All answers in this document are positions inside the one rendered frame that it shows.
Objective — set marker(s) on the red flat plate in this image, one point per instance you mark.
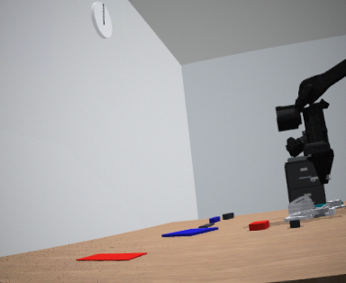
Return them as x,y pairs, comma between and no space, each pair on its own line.
112,256

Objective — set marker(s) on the blue flat plate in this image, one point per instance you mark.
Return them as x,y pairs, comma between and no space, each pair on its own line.
190,232

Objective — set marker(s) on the red rectangular block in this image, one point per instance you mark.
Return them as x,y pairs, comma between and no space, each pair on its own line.
256,226

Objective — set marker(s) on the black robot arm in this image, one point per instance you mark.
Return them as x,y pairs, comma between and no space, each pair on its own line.
289,117

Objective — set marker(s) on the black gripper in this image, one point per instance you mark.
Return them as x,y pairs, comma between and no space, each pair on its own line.
319,147

